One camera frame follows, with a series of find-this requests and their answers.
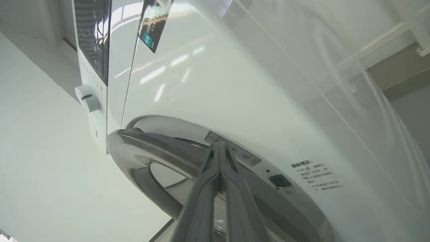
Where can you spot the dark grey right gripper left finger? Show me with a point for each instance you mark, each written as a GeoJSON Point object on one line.
{"type": "Point", "coordinates": [200, 205]}

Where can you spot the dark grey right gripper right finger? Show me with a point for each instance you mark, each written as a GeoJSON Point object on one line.
{"type": "Point", "coordinates": [240, 208]}

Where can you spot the round glass washing machine door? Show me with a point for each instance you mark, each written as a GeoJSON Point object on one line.
{"type": "Point", "coordinates": [134, 151]}

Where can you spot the white front-load washing machine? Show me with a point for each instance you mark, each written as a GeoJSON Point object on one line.
{"type": "Point", "coordinates": [218, 84]}

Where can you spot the grey warning label strip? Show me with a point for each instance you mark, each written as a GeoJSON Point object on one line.
{"type": "Point", "coordinates": [242, 154]}

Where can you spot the white round control knob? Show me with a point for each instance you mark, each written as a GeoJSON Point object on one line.
{"type": "Point", "coordinates": [88, 99]}

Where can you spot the dark promotional sticker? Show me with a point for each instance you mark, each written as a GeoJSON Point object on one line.
{"type": "Point", "coordinates": [153, 23]}

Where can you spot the black glossy control panel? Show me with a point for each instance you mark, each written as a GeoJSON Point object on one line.
{"type": "Point", "coordinates": [92, 33]}

